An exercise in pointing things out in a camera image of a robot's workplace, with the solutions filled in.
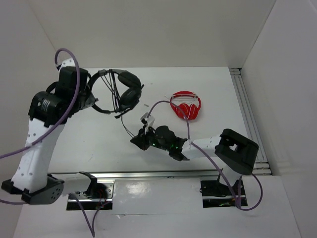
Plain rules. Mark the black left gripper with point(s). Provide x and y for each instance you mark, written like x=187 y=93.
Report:
x=90 y=100

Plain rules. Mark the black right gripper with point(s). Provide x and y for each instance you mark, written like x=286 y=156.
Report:
x=144 y=133

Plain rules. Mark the black headset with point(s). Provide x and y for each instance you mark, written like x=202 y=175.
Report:
x=121 y=103

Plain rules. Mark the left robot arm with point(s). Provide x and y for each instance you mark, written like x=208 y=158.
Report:
x=48 y=114

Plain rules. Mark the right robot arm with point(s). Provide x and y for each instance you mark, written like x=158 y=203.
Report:
x=236 y=151

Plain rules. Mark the red headphones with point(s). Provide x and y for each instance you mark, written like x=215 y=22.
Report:
x=189 y=110

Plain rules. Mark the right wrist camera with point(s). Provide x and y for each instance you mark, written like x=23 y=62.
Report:
x=148 y=121

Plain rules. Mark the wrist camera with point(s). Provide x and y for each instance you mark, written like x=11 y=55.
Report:
x=68 y=62
x=148 y=121

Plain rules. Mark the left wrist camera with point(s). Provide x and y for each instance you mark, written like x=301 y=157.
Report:
x=68 y=62

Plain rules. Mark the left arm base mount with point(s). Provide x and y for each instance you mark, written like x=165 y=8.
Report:
x=101 y=198

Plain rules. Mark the aluminium front table rail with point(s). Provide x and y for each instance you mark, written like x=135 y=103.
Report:
x=156 y=174

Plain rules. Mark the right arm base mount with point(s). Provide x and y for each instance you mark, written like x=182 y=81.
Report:
x=215 y=194

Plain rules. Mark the aluminium right side rail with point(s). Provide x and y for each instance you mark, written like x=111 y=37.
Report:
x=262 y=166

